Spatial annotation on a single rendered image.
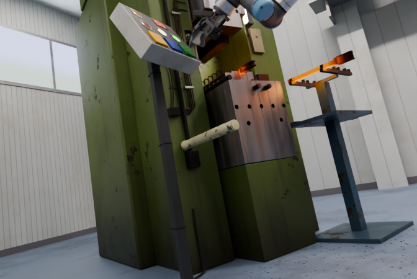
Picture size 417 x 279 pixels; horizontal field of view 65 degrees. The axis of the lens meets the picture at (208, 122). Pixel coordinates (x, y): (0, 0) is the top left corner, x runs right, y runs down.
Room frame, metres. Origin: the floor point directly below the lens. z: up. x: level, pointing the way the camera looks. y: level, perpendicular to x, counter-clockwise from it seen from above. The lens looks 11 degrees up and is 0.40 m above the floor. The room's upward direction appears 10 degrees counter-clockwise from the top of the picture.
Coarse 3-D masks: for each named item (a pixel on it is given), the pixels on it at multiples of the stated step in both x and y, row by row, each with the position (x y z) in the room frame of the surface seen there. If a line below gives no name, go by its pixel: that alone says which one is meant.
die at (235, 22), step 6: (234, 12) 1.79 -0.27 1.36; (234, 18) 1.78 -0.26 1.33; (240, 18) 1.81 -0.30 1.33; (228, 24) 1.75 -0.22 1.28; (234, 24) 1.78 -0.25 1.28; (240, 24) 1.80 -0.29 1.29; (228, 30) 1.81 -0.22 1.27; (234, 30) 1.83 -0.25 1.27; (228, 36) 1.89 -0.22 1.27; (198, 48) 1.99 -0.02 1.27
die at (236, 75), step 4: (232, 72) 1.73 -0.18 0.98; (236, 72) 1.75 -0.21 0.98; (248, 72) 1.79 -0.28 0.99; (252, 72) 1.81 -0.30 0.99; (220, 76) 1.74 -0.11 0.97; (224, 76) 1.71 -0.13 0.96; (232, 76) 1.73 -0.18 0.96; (236, 76) 1.74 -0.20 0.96; (240, 76) 1.76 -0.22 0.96; (244, 76) 1.77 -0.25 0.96; (248, 76) 1.79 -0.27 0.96; (252, 76) 1.81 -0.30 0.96; (216, 80) 1.78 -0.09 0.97; (212, 84) 1.81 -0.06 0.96; (204, 88) 1.89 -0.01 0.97
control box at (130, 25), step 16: (112, 16) 1.25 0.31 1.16; (128, 16) 1.20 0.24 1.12; (144, 16) 1.32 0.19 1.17; (128, 32) 1.21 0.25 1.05; (144, 32) 1.17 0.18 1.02; (160, 32) 1.31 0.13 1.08; (144, 48) 1.17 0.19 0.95; (160, 48) 1.20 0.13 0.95; (160, 64) 1.28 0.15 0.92; (176, 64) 1.34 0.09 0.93; (192, 64) 1.41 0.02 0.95
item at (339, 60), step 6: (342, 54) 1.62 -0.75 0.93; (348, 54) 1.60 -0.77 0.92; (336, 60) 1.64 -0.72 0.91; (342, 60) 1.63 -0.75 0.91; (348, 60) 1.61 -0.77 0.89; (318, 66) 1.73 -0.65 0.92; (324, 66) 1.70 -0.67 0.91; (330, 66) 1.70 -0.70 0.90; (306, 72) 1.79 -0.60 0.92; (312, 72) 1.76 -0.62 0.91; (294, 78) 1.85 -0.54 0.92; (300, 78) 1.83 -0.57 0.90
